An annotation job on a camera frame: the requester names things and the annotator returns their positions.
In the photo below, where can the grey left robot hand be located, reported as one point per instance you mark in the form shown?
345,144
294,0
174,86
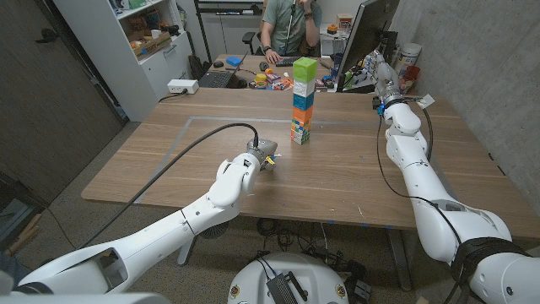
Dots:
263,150

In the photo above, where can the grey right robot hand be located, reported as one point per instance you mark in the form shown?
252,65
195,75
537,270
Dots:
386,80

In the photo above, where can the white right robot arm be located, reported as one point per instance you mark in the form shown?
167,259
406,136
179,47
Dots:
417,169

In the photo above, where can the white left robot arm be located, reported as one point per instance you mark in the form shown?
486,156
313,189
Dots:
219,190

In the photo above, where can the orange block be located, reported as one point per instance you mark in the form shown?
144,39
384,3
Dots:
302,115

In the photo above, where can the teal block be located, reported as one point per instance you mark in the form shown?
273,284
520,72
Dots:
303,102

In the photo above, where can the white block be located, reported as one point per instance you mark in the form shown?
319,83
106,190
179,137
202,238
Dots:
304,88

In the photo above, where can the green block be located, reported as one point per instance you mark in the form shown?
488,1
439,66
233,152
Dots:
304,69

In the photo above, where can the white plastic tub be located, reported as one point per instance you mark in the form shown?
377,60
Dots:
408,57

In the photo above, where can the multicolour puzzle cube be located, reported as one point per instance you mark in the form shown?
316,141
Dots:
300,137
300,125

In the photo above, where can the black computer monitor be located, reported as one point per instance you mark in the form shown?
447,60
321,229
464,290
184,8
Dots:
363,29

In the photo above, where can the pile of colourful packets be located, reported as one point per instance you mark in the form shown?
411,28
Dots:
279,81

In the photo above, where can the yellow round container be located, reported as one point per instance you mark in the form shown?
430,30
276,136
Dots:
260,77

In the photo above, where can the small cardboard box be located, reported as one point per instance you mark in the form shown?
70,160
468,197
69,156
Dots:
344,20

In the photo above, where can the grey computer mouse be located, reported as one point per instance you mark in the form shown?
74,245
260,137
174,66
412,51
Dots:
264,66

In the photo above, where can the black laptop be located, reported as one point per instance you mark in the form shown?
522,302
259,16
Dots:
217,79

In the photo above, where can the black keyboard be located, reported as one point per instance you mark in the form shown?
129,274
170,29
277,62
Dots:
289,61

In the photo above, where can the blue box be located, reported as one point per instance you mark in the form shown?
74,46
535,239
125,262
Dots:
233,61

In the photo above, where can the round black floor fan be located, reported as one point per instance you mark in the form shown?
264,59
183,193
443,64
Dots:
215,231

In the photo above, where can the black computer mouse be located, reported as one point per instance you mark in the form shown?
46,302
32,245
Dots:
218,64

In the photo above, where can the white power strip box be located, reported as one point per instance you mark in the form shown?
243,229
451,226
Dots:
182,86

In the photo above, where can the black office chair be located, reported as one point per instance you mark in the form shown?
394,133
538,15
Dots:
250,39

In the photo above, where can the person in green t-shirt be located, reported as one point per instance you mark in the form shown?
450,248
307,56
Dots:
282,25

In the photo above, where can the white robot torso base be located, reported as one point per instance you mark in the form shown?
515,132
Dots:
291,270

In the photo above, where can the white table leg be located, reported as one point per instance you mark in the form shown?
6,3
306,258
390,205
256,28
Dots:
185,253

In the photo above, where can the black device on torso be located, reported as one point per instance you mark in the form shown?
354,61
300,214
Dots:
280,291

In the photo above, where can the cardboard box with items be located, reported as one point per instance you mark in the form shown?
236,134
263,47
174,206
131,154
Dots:
152,44

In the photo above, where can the white shelf cabinet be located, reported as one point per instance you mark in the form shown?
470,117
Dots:
126,67

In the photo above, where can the dark table leg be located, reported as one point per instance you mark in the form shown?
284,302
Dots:
398,257

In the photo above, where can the person in blue jeans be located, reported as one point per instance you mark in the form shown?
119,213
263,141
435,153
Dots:
7,266

